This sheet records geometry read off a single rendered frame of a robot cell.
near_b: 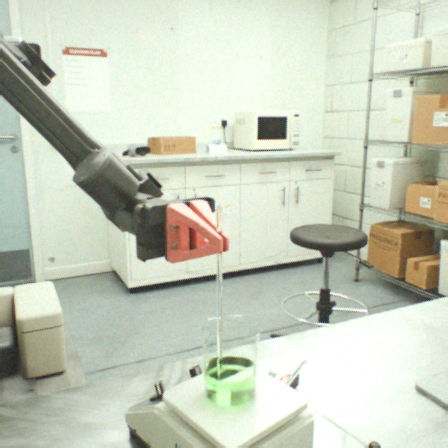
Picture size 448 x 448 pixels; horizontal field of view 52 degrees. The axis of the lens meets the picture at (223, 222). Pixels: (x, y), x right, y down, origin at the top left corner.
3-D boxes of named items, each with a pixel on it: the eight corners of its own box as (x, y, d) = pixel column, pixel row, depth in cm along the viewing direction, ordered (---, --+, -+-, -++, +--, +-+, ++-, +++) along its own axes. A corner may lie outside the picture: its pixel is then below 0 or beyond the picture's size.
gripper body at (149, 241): (217, 197, 55) (184, 190, 61) (141, 207, 49) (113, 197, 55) (218, 249, 56) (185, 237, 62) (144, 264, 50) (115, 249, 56)
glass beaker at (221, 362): (232, 424, 46) (232, 347, 44) (189, 398, 50) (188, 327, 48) (274, 394, 51) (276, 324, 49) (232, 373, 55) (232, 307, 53)
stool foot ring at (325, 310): (264, 304, 221) (264, 295, 219) (330, 291, 238) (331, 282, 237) (315, 340, 185) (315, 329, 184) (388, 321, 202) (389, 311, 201)
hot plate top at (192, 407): (158, 400, 51) (158, 392, 50) (237, 362, 58) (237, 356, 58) (230, 459, 42) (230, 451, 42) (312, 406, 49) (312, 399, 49)
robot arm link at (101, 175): (156, 179, 69) (113, 218, 69) (102, 122, 62) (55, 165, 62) (183, 207, 59) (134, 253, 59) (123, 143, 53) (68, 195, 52)
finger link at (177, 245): (259, 207, 48) (208, 195, 55) (203, 215, 44) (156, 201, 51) (257, 268, 50) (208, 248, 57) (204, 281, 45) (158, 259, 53)
